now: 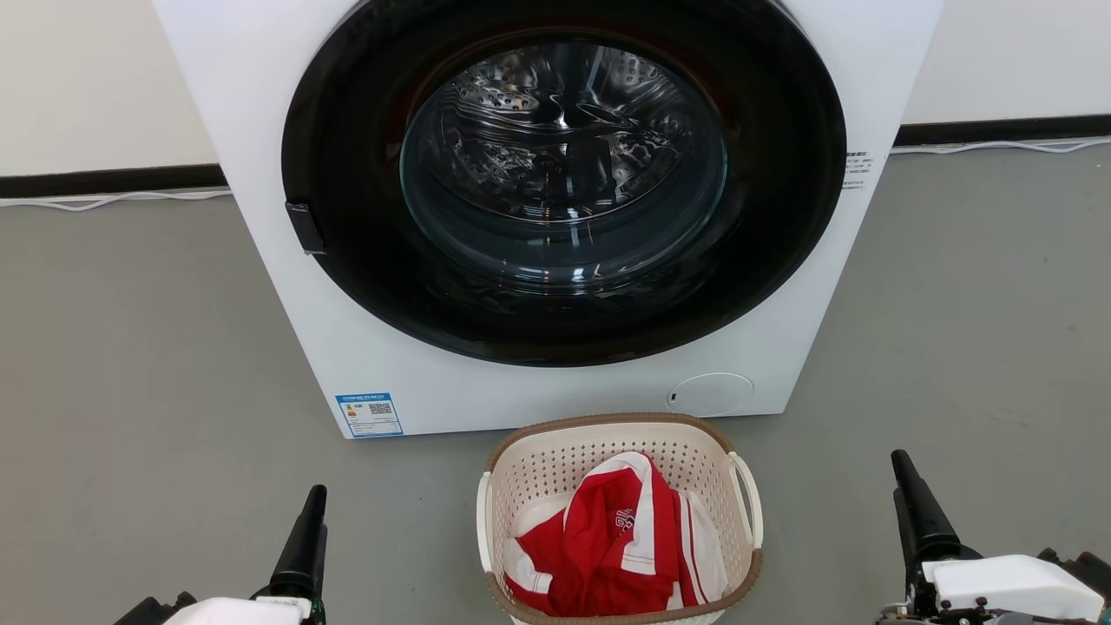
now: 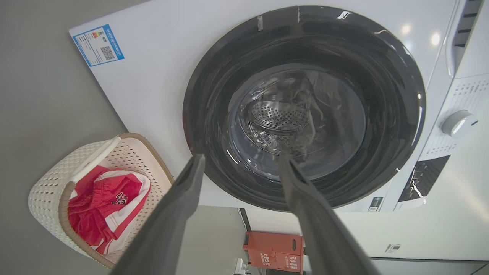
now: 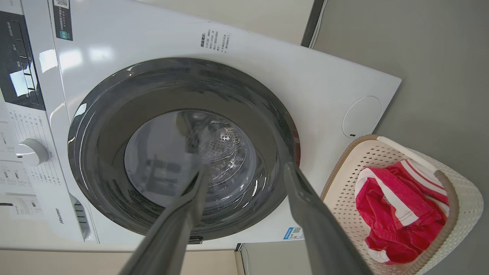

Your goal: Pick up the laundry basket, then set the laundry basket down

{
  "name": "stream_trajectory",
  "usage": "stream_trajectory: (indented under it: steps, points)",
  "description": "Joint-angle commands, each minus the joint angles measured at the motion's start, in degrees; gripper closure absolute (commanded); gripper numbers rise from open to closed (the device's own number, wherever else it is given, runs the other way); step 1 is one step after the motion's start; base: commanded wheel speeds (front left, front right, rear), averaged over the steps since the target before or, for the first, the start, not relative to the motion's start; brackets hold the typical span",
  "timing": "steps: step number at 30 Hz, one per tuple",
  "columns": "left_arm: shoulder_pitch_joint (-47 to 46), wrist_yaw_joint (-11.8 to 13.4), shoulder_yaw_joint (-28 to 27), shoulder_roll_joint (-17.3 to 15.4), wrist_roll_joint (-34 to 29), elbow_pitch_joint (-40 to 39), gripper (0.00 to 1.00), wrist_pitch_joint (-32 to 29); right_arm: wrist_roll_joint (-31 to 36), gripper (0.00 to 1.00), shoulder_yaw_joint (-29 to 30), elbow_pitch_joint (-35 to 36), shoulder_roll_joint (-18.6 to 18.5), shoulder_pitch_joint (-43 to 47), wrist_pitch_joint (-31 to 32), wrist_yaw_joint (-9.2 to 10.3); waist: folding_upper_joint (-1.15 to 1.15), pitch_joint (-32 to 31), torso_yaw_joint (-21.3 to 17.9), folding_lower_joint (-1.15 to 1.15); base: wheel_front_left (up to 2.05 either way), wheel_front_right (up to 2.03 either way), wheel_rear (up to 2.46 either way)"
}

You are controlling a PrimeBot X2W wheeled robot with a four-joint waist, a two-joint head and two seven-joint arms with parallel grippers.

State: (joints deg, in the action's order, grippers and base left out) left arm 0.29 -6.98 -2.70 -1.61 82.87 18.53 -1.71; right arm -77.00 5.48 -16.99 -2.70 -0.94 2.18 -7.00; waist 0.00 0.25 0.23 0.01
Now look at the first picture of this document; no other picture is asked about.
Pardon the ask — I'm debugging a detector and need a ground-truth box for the black round washer door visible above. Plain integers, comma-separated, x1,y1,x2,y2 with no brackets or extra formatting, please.
281,0,847,367

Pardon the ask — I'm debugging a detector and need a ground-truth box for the white text warning sticker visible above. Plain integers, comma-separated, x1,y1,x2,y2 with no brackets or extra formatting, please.
840,149,873,194

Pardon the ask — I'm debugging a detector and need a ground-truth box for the red and white shirt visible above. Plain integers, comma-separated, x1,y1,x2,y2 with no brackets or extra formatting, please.
503,451,728,617

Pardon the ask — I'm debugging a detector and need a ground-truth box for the white floor cable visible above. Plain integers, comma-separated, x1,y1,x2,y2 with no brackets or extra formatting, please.
0,188,233,212
891,136,1111,155

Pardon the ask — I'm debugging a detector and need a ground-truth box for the cream perforated laundry basket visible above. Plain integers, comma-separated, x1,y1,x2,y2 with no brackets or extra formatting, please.
476,412,765,625

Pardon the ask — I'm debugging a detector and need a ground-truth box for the white front-load washing machine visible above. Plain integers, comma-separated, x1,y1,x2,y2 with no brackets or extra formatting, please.
152,0,945,439

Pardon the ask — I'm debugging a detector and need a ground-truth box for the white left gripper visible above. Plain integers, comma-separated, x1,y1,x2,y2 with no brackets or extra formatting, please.
165,484,329,625

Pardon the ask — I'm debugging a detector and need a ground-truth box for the steel washer drum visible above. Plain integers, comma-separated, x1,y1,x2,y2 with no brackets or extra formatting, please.
401,42,728,289

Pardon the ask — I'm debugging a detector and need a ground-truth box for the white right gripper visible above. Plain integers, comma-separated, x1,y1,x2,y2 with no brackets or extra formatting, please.
881,450,1105,625

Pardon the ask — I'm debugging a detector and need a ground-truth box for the round white filter cover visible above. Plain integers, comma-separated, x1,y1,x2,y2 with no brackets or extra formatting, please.
667,373,754,418

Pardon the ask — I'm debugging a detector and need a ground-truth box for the black wall baseboard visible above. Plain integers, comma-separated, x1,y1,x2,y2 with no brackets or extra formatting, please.
0,163,228,199
894,115,1111,147

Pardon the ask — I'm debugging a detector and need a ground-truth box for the blue energy label sticker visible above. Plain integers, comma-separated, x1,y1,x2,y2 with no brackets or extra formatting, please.
335,392,404,439

